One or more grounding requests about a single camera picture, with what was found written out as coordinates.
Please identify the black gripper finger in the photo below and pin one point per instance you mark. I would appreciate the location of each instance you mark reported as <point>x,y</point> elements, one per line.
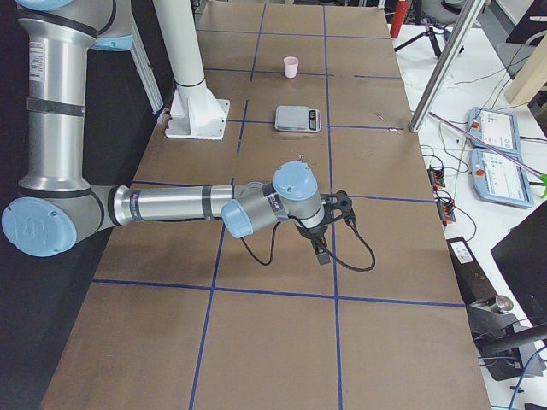
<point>321,254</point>

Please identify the near blue teach pendant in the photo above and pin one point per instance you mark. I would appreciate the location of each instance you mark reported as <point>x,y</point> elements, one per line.
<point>496,179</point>

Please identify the aluminium frame post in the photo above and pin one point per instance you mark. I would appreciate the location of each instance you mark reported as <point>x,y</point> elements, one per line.
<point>459,33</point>

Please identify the blue teach pendant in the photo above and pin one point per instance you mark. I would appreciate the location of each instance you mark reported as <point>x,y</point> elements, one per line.
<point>496,128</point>
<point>496,179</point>

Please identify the orange terminal block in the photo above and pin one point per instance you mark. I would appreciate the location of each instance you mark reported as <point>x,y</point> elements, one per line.
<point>445,208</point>
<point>436,177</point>

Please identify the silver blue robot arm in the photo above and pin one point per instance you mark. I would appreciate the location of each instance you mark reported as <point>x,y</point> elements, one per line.
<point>58,208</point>

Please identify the white pedestal column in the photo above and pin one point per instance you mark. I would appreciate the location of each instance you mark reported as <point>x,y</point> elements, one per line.
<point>195,113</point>

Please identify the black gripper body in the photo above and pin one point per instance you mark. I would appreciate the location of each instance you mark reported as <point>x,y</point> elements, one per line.
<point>310,233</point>

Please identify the grabber stick green handle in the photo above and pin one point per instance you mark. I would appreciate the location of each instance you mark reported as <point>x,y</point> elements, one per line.
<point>516,159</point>

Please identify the red cylinder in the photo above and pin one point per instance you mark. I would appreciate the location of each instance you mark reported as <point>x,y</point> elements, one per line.
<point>398,18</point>

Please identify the silver digital kitchen scale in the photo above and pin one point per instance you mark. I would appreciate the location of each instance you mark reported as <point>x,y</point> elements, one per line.
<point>290,118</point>

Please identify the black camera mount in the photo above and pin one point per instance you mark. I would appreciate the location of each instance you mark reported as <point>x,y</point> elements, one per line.
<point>337,206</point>

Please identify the black tripod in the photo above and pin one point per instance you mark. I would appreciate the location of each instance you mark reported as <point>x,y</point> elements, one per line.
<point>432,35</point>

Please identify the pink plastic cup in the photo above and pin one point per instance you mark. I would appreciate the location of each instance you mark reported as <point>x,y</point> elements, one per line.
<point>291,64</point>

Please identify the far blue teach pendant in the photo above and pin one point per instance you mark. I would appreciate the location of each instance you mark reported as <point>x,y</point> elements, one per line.
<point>496,128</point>

